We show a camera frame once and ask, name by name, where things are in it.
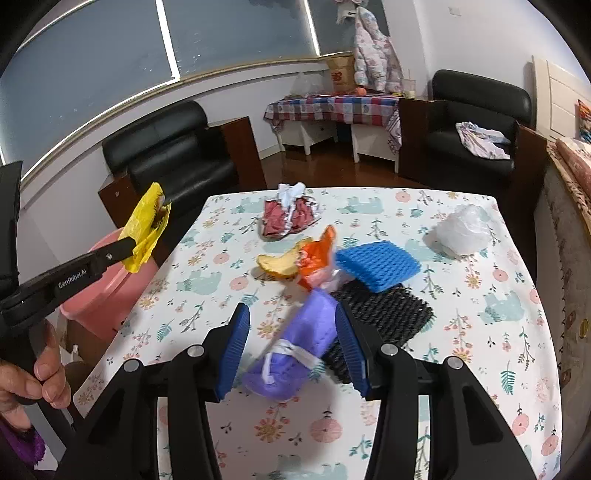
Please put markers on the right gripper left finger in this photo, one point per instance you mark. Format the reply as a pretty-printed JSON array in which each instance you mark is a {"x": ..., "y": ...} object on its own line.
[{"x": 231, "y": 343}]

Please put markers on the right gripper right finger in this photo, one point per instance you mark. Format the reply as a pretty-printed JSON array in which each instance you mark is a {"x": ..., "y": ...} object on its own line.
[{"x": 359, "y": 343}]

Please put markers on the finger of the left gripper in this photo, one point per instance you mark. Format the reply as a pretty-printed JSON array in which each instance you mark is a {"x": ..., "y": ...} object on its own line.
[{"x": 96, "y": 262}]

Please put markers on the yellow plastic wrapper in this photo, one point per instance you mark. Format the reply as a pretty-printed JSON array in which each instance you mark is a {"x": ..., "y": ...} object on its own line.
[{"x": 145, "y": 226}]

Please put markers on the purple right sleeve forearm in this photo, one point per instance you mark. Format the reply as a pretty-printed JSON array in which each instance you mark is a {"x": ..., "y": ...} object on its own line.
[{"x": 21, "y": 451}]

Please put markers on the pink plastic trash bin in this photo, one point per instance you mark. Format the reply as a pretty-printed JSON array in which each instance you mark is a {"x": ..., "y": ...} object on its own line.
[{"x": 102, "y": 307}]

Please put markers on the left hand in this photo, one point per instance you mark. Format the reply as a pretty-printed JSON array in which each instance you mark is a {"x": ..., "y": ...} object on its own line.
[{"x": 47, "y": 382}]

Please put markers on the black foam net sleeve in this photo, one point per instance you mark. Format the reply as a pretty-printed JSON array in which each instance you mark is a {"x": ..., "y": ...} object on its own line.
[{"x": 397, "y": 314}]

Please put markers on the blue foam net sleeve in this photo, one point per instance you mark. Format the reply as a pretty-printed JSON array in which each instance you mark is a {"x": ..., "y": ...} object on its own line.
[{"x": 379, "y": 265}]

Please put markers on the yellow orange peel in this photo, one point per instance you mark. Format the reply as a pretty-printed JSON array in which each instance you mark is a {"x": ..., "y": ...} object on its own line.
[{"x": 285, "y": 265}]

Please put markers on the orange snack bag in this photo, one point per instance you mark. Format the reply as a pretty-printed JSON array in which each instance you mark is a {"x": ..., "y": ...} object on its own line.
[{"x": 315, "y": 262}]

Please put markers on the floral tablecloth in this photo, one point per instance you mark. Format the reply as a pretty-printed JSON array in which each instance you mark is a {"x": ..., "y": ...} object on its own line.
[{"x": 486, "y": 312}]

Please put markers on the left black leather armchair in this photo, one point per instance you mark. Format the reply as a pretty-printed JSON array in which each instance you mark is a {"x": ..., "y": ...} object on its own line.
[{"x": 188, "y": 156}]

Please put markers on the black leather armchair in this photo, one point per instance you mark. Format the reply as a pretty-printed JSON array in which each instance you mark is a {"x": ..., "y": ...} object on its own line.
[
  {"x": 188, "y": 156},
  {"x": 433, "y": 155}
]

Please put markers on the dark red crumpled wrapper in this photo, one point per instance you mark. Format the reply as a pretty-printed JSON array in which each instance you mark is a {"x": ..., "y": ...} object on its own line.
[{"x": 291, "y": 210}]

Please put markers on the white crumpled plastic bag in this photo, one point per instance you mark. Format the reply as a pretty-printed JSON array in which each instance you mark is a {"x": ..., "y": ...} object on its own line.
[{"x": 465, "y": 231}]

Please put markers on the window with blue blinds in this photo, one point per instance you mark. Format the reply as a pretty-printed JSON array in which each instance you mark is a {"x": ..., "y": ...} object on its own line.
[{"x": 88, "y": 57}]

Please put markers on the white side table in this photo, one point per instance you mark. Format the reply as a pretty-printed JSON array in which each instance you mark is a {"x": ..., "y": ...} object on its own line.
[{"x": 361, "y": 140}]

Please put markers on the right black leather armchair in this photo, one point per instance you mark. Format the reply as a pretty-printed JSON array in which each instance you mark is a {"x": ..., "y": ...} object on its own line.
[{"x": 433, "y": 155}]

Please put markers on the plaid tablecloth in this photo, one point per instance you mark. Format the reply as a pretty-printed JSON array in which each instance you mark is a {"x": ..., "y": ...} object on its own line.
[{"x": 373, "y": 110}]

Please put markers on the cloth on armchair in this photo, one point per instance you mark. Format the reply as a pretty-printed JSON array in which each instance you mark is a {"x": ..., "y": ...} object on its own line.
[{"x": 483, "y": 143}]

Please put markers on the brown patterned blanket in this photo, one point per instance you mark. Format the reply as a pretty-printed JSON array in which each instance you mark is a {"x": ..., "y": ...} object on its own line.
[{"x": 562, "y": 220}]

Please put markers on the clear plastic bag on table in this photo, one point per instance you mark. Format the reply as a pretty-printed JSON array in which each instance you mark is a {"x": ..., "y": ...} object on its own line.
[{"x": 304, "y": 86}]

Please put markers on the drink cup with straw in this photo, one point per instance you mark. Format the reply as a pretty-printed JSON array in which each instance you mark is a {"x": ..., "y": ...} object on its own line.
[{"x": 409, "y": 86}]

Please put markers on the hanging floral child jacket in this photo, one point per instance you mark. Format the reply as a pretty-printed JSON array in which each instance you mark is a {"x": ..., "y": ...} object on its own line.
[{"x": 376, "y": 66}]

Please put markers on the white bed headboard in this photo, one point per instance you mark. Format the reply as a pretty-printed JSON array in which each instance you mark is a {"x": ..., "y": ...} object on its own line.
[{"x": 558, "y": 93}]

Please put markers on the colourful striped pillow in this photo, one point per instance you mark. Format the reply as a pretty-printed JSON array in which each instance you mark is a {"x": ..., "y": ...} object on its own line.
[{"x": 584, "y": 121}]

